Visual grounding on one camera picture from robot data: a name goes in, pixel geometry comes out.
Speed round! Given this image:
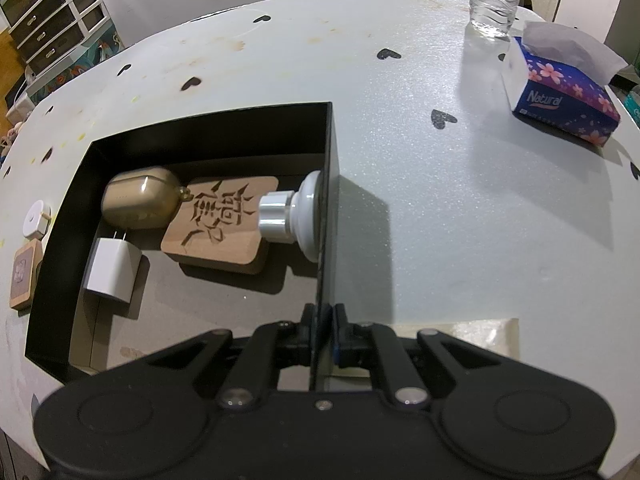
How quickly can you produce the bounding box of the wooden block with inlay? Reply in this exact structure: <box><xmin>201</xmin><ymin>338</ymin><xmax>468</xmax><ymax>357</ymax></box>
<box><xmin>8</xmin><ymin>239</ymin><xmax>43</xmax><ymax>311</ymax></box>

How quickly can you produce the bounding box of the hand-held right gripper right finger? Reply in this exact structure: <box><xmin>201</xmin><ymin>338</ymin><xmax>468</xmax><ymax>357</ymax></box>
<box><xmin>330</xmin><ymin>303</ymin><xmax>507</xmax><ymax>410</ymax></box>

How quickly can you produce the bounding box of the white drawer cabinet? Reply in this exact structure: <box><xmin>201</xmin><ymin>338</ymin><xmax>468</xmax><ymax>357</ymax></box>
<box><xmin>0</xmin><ymin>0</ymin><xmax>111</xmax><ymax>63</ymax></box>

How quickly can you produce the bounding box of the white tape measure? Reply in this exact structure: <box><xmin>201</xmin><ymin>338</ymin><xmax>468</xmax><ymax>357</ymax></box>
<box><xmin>22</xmin><ymin>200</ymin><xmax>53</xmax><ymax>241</ymax></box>

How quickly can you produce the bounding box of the patterned low cabinet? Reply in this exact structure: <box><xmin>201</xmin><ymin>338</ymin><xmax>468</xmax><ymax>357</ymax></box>
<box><xmin>25</xmin><ymin>30</ymin><xmax>123</xmax><ymax>106</ymax></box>

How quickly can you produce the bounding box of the white round suction holder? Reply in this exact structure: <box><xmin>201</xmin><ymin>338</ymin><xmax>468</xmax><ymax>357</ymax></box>
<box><xmin>257</xmin><ymin>170</ymin><xmax>323</xmax><ymax>263</ymax></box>

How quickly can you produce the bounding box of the small white charger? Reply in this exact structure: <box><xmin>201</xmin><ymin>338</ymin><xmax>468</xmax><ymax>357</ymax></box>
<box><xmin>82</xmin><ymin>230</ymin><xmax>146</xmax><ymax>317</ymax></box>

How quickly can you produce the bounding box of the black cardboard box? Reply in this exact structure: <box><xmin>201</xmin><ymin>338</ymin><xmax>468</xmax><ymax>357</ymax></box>
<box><xmin>24</xmin><ymin>101</ymin><xmax>341</xmax><ymax>391</ymax></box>

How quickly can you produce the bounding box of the pile of floor clutter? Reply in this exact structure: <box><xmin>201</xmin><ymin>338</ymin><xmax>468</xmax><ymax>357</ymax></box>
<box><xmin>0</xmin><ymin>95</ymin><xmax>31</xmax><ymax>166</ymax></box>

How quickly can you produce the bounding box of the purple floral tissue box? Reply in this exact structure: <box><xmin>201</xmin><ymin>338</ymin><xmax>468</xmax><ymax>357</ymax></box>
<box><xmin>501</xmin><ymin>22</ymin><xmax>628</xmax><ymax>148</ymax></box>

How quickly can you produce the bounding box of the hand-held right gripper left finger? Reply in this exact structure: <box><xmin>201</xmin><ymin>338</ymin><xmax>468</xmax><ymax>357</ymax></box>
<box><xmin>142</xmin><ymin>304</ymin><xmax>318</xmax><ymax>411</ymax></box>

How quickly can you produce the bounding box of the beige earbuds case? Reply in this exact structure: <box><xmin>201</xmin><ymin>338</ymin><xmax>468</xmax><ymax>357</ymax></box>
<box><xmin>101</xmin><ymin>167</ymin><xmax>188</xmax><ymax>231</ymax></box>

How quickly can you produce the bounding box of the carved wooden block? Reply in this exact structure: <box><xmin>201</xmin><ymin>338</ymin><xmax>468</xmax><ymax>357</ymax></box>
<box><xmin>160</xmin><ymin>176</ymin><xmax>280</xmax><ymax>276</ymax></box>

